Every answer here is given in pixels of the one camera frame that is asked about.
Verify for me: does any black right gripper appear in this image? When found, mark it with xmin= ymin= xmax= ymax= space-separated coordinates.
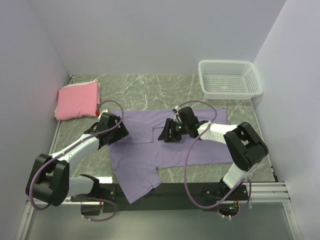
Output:
xmin=158 ymin=117 xmax=190 ymax=143

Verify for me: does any purple t shirt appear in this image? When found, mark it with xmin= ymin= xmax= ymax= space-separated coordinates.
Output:
xmin=108 ymin=109 xmax=233 ymax=204

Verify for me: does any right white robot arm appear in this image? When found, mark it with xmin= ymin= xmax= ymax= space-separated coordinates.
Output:
xmin=158 ymin=106 xmax=269 ymax=200

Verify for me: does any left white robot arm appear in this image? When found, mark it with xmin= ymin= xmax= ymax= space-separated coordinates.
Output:
xmin=25 ymin=112 xmax=129 ymax=207

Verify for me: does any folded pink t shirt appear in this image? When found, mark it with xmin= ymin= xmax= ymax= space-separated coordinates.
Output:
xmin=55 ymin=82 xmax=99 ymax=122

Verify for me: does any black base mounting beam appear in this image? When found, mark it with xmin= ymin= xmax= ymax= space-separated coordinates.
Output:
xmin=71 ymin=182 xmax=249 ymax=216

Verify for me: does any white perforated plastic basket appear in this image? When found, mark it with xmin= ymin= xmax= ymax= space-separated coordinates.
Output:
xmin=198 ymin=60 xmax=263 ymax=100

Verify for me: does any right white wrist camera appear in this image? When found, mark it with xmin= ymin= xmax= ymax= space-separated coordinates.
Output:
xmin=172 ymin=105 xmax=181 ymax=116

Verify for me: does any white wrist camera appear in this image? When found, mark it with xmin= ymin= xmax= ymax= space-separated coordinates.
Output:
xmin=95 ymin=109 xmax=109 ymax=120
xmin=172 ymin=105 xmax=181 ymax=116

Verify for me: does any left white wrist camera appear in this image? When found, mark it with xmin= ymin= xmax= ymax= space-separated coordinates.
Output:
xmin=95 ymin=109 xmax=109 ymax=120

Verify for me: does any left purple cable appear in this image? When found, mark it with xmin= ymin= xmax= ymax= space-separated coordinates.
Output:
xmin=29 ymin=100 xmax=126 ymax=210

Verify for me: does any purple cable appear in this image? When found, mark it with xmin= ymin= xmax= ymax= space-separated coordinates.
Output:
xmin=174 ymin=100 xmax=252 ymax=210
xmin=29 ymin=100 xmax=126 ymax=210

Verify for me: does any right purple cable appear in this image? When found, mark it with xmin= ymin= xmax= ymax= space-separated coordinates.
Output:
xmin=174 ymin=100 xmax=252 ymax=210

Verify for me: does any aluminium table edge rail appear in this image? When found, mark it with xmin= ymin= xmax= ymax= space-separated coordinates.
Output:
xmin=14 ymin=74 xmax=76 ymax=240

